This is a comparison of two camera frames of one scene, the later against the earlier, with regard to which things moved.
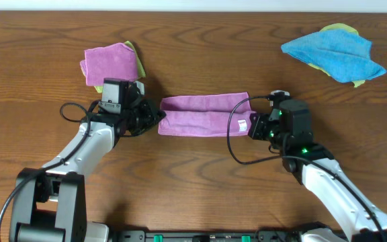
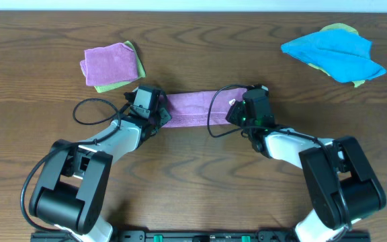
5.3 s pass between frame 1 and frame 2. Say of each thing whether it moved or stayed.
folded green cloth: stayed
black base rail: stayed
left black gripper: moved
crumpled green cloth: stayed
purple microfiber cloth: moved
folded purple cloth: stayed
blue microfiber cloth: stayed
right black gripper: moved
